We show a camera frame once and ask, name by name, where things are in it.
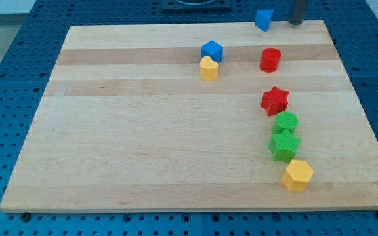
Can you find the light wooden board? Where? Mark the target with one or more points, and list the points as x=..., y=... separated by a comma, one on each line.
x=126, y=124

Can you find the red star block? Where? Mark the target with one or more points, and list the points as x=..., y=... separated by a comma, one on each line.
x=275, y=101

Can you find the yellow heart block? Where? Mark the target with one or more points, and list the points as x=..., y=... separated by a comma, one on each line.
x=209, y=69

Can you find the yellow hexagon block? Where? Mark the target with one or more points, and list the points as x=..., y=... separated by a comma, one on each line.
x=297, y=175

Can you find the red cylinder block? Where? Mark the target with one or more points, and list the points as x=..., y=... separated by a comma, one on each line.
x=270, y=59

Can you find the blue cube block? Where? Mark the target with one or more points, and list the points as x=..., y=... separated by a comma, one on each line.
x=213, y=50

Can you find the green cylinder block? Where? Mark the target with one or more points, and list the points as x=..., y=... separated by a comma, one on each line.
x=285, y=120

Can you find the blue triangular prism block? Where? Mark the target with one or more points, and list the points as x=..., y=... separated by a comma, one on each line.
x=263, y=19

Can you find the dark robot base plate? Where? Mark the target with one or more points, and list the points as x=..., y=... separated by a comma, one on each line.
x=171, y=5

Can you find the green star block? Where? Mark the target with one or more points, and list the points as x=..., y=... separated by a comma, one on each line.
x=283, y=146

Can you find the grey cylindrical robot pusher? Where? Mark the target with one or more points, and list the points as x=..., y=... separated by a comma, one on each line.
x=298, y=11

